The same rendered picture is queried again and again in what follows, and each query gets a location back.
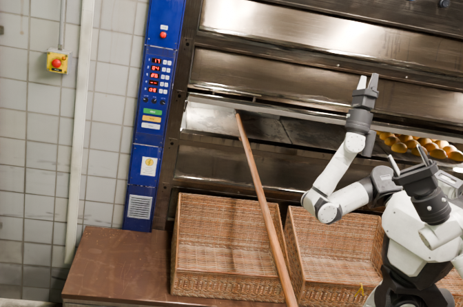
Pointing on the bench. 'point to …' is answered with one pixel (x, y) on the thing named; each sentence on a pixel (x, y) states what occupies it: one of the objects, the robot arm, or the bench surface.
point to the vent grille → (139, 206)
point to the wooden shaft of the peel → (268, 221)
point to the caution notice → (148, 166)
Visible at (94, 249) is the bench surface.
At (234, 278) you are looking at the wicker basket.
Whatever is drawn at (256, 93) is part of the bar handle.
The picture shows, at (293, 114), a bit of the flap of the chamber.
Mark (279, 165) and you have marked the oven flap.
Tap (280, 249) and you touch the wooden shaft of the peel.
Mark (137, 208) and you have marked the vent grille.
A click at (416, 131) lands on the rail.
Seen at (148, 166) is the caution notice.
